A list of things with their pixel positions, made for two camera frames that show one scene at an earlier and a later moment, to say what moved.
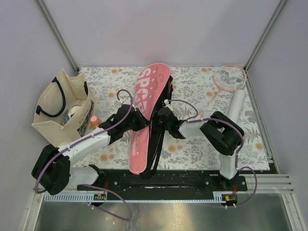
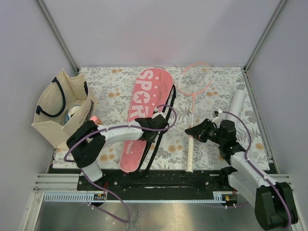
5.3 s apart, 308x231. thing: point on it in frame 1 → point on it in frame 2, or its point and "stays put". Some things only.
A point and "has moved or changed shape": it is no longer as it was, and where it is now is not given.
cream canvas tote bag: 64,109 stays put
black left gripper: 143,122 → 152,140
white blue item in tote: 70,112 stays put
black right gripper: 156,117 → 199,131
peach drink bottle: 94,121 stays put
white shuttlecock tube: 236,104 stays put
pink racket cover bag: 154,87 has moved or changed shape
